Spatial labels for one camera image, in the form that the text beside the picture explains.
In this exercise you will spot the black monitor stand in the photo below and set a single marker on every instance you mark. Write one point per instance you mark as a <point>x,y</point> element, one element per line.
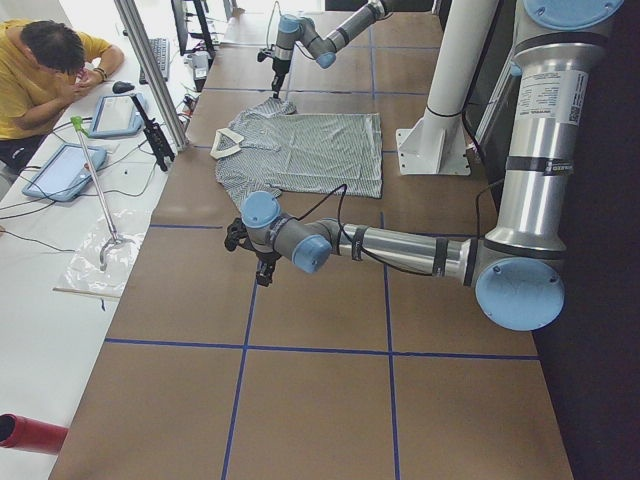
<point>200,25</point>

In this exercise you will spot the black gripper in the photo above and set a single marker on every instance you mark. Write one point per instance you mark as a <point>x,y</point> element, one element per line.
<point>266,260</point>
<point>278,69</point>

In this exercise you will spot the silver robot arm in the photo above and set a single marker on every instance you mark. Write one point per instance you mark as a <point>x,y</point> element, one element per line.
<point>515,267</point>
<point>294,30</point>

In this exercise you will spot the black keyboard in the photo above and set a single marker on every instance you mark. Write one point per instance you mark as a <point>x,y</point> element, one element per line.
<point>160,48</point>

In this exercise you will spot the blue white striped polo shirt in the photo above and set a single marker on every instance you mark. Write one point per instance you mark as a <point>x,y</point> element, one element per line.
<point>272,147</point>

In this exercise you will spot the wooden stick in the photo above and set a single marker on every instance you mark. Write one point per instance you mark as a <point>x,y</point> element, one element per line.
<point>87,293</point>

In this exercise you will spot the red cylinder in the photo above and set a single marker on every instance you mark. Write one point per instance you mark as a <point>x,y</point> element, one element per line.
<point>26,434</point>

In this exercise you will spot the clear plastic bag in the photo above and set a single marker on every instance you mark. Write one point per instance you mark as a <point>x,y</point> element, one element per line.
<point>83,270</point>

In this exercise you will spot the near blue teach pendant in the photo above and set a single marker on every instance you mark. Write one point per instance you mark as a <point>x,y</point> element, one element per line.
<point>62,177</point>

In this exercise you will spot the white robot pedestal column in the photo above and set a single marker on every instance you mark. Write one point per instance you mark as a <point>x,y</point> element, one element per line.
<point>436,144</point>

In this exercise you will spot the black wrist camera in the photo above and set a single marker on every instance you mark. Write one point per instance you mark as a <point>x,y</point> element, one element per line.
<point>237,236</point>
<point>266,53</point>

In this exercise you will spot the aluminium frame post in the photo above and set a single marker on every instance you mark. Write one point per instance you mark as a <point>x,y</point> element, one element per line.
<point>139,40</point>

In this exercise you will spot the metal reacher grabber tool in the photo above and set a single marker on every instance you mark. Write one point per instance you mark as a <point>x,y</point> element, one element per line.
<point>97,190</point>

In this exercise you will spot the person in yellow shirt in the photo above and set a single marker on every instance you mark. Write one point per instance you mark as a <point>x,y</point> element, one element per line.
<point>45,67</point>

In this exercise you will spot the black computer mouse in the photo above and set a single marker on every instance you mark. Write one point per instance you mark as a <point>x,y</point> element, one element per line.
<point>121,87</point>

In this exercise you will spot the far blue teach pendant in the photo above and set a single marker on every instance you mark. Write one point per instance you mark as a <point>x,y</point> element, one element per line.
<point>117,116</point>

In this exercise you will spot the blue teach pendant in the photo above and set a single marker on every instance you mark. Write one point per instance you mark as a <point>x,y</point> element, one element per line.
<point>62,177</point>
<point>117,116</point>

